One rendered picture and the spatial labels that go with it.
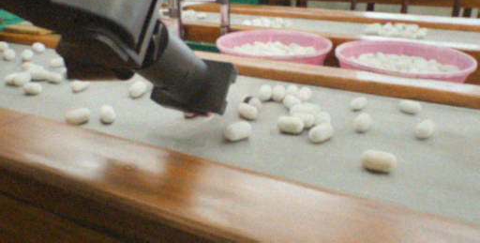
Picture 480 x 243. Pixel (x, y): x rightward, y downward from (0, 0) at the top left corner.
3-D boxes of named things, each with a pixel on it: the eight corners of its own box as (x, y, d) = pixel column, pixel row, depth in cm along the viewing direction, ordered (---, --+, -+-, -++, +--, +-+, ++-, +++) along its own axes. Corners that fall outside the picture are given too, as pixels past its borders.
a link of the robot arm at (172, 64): (157, 65, 33) (168, 9, 34) (97, 67, 35) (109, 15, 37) (191, 90, 39) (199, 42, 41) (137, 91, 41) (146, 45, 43)
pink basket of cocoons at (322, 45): (337, 101, 76) (342, 56, 72) (210, 98, 77) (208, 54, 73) (320, 65, 100) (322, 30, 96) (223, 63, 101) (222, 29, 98)
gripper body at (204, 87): (171, 59, 49) (140, 33, 42) (239, 68, 45) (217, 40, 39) (156, 104, 48) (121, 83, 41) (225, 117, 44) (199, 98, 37)
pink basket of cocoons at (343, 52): (472, 134, 62) (487, 82, 58) (319, 109, 72) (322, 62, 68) (458, 86, 84) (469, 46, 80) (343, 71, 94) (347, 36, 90)
